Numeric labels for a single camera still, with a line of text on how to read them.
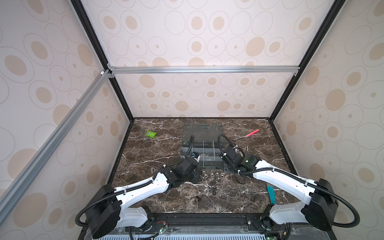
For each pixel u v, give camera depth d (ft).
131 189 1.49
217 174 2.94
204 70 2.94
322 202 1.30
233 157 2.01
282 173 1.59
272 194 2.72
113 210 1.29
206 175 2.93
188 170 2.03
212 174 2.93
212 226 2.40
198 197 2.68
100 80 2.67
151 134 3.57
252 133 3.64
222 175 2.93
